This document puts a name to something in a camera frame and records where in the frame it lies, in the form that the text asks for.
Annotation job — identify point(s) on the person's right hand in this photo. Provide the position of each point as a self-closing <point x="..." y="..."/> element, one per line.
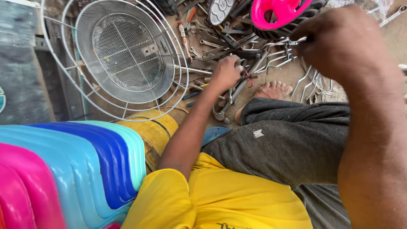
<point x="343" y="41"/>

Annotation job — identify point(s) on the person's left hand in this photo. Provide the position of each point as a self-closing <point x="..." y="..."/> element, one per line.
<point x="224" y="73"/>

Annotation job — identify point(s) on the person's left fingers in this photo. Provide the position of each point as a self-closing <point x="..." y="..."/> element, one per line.
<point x="237" y="68"/>

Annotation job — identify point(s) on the person's right fingers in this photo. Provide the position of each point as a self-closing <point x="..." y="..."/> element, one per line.
<point x="302" y="41"/>

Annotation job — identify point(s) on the dark metal pliers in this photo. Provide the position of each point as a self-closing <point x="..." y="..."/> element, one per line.
<point x="246" y="74"/>

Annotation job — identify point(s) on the chrome bent bracket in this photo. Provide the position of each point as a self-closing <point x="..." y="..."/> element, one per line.
<point x="283" y="42"/>

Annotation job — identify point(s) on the long steel tube spanner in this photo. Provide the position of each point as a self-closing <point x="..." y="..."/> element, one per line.
<point x="243" y="86"/>

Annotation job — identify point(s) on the heap of steel hand tools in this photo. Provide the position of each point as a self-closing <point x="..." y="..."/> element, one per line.
<point x="219" y="41"/>

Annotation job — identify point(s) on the pink wheel with black tyre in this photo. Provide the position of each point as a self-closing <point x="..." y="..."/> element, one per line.
<point x="279" y="12"/>

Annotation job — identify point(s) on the person's bare foot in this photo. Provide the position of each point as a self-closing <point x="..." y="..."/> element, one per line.
<point x="273" y="90"/>

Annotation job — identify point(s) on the grey oval metal pedal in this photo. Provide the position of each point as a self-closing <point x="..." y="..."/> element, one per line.
<point x="220" y="11"/>

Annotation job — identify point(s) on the blue plastic piece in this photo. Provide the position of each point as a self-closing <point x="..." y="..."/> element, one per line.
<point x="213" y="133"/>

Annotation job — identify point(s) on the clear plastic bag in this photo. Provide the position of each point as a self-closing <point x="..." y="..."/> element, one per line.
<point x="375" y="4"/>

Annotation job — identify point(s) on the silver spanner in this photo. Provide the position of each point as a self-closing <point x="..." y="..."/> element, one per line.
<point x="392" y="16"/>

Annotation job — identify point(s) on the person's grey trousers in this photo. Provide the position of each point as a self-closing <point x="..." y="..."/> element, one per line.
<point x="286" y="149"/>

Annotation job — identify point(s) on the yellow metal drum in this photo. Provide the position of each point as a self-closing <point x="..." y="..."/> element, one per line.
<point x="152" y="133"/>

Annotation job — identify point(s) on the person's yellow shirt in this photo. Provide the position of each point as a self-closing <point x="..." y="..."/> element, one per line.
<point x="222" y="200"/>

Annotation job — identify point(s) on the stack of coloured plastic seats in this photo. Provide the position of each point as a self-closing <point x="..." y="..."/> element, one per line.
<point x="63" y="178"/>

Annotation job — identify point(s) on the grey board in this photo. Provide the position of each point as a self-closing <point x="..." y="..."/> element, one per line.
<point x="19" y="63"/>

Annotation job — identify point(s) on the dark metal frame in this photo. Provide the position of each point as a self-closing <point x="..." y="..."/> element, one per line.
<point x="60" y="79"/>

